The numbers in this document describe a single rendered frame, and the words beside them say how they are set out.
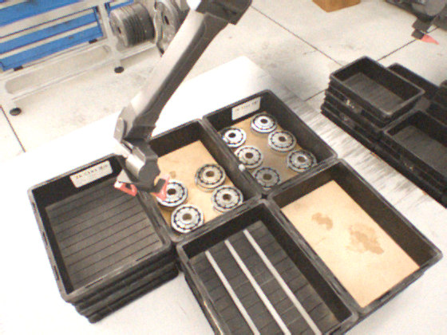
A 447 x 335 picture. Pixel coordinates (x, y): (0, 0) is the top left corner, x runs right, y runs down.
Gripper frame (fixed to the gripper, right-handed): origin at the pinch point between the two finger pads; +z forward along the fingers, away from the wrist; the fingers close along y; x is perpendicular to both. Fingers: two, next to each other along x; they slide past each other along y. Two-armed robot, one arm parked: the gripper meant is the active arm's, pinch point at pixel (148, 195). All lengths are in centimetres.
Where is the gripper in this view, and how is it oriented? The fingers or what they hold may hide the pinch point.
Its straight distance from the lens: 104.6
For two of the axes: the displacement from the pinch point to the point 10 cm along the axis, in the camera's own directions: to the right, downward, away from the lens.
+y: 9.4, 1.3, -3.2
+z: 1.6, 6.6, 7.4
